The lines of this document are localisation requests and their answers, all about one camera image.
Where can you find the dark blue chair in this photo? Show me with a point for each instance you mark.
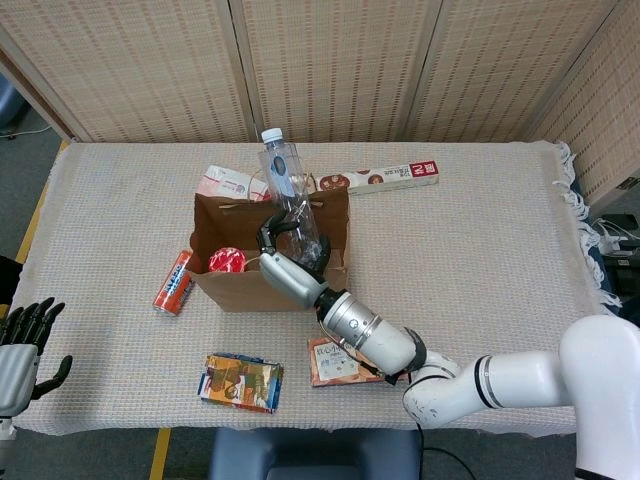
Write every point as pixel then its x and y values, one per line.
pixel 300 455

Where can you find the beige woven tablecloth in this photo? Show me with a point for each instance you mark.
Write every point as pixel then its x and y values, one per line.
pixel 475 300

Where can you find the long white-red wrap box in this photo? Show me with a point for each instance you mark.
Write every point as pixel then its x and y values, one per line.
pixel 390 175

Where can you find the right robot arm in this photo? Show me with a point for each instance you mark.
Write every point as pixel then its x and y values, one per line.
pixel 380 340

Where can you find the right silver-black robot hand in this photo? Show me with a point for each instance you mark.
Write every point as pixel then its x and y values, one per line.
pixel 290 277

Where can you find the woven folding screen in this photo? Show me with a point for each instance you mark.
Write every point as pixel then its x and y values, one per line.
pixel 340 70

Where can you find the yellow blue snack packet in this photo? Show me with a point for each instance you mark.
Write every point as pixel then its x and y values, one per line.
pixel 240 382

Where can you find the left silver-black robot hand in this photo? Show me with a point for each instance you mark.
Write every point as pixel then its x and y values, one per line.
pixel 22 350

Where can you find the blue-orange cookie box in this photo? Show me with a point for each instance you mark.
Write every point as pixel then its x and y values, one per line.
pixel 330 367

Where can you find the red lidded cup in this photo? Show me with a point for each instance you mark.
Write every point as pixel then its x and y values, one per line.
pixel 227 260

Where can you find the brown paper bag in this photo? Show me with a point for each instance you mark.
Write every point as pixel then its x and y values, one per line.
pixel 235 295

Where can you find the white-pink package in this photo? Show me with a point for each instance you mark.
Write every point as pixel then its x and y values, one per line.
pixel 220 182

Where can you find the clear plastic water bottle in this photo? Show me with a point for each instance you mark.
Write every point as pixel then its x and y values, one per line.
pixel 280 170

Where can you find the blue rounded seat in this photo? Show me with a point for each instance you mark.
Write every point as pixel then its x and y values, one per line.
pixel 7 102

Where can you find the orange soda can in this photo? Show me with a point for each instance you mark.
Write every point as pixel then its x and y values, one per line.
pixel 174 282

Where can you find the white power strip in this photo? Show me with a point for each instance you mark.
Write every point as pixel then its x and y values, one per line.
pixel 620 245

